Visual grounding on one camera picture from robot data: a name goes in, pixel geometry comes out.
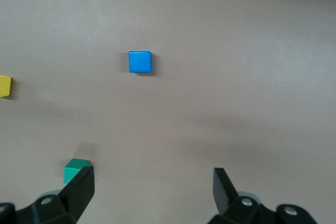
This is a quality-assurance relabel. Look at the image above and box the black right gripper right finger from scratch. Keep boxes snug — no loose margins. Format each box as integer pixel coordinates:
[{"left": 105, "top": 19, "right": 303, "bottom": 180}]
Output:
[{"left": 208, "top": 167, "right": 318, "bottom": 224}]

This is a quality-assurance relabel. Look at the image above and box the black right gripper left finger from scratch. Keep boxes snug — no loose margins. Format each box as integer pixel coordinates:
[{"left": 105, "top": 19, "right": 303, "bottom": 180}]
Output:
[{"left": 0, "top": 165, "right": 95, "bottom": 224}]

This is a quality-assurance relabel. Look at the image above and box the blue wooden cube block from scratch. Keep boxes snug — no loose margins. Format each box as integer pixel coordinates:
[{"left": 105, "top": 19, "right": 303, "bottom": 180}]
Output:
[{"left": 128, "top": 50, "right": 153, "bottom": 74}]

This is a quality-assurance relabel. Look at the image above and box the green wooden cube block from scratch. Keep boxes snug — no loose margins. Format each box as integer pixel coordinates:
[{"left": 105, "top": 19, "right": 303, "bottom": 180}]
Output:
[{"left": 64, "top": 158, "right": 91, "bottom": 185}]

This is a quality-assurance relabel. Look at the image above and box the brown table cover sheet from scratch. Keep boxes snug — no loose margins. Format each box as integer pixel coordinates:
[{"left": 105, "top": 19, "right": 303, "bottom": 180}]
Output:
[{"left": 0, "top": 0, "right": 336, "bottom": 224}]

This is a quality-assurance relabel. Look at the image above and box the yellow wooden cube block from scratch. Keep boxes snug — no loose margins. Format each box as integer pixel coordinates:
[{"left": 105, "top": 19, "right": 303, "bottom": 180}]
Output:
[{"left": 0, "top": 74, "right": 13, "bottom": 98}]

